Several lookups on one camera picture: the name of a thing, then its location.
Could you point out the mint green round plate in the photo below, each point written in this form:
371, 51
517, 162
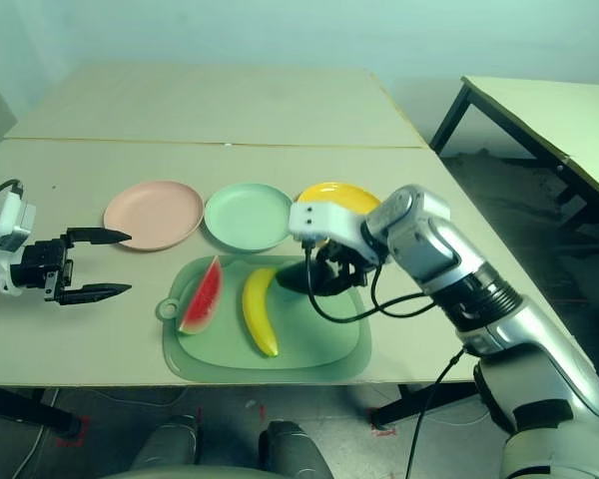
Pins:
244, 217

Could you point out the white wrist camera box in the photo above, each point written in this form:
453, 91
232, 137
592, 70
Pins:
10, 222
319, 219

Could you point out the yellow round plate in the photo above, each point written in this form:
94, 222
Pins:
339, 194

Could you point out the grey robot torso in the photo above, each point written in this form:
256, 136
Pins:
179, 473

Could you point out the pink round plate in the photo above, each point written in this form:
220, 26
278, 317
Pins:
155, 209

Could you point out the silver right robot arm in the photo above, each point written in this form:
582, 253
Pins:
429, 239

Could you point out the green silicone cutting mat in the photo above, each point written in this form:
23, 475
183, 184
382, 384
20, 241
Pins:
309, 339

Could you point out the grey robot right leg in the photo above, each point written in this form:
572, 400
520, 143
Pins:
292, 449

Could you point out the grey robot leg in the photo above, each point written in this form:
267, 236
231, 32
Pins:
292, 449
170, 441

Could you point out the grey robot left leg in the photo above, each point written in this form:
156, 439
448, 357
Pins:
170, 441

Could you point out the yellow toy banana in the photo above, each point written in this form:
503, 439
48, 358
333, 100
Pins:
254, 309

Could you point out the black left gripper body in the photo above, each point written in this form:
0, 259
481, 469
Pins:
40, 267

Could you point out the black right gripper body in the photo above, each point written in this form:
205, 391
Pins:
352, 267

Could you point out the dark green toy avocado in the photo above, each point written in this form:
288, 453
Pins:
292, 277

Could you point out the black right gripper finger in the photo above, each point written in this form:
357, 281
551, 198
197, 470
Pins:
332, 288
328, 258

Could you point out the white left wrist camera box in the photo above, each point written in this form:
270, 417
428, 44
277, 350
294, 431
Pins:
10, 222

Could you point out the red watermelon slice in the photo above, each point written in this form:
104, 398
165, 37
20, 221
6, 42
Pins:
202, 299

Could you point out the beige side table black legs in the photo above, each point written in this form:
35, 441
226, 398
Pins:
544, 110

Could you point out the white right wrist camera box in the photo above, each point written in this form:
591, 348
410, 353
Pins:
319, 219

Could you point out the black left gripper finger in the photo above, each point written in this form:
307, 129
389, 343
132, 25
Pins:
100, 235
100, 291

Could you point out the black table base leg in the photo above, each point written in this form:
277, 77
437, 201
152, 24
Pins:
429, 401
30, 406

